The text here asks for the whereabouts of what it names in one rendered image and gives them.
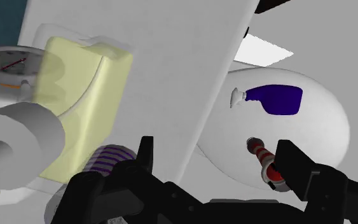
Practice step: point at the pale yellow box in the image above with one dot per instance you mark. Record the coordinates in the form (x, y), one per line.
(104, 108)

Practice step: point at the red and white striped stick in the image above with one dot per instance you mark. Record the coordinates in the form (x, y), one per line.
(265, 163)

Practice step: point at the white round clock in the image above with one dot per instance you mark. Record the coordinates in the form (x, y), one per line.
(2, 63)

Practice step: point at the white toilet paper roll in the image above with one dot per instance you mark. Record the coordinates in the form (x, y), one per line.
(26, 139)

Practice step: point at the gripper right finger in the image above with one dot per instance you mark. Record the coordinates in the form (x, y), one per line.
(321, 186)

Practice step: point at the purple striped white cup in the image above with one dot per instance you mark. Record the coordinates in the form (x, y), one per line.
(107, 158)

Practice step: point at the blue bottle with white cap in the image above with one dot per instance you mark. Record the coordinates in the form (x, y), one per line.
(278, 99)

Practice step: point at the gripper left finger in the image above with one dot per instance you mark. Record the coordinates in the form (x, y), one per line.
(126, 186)

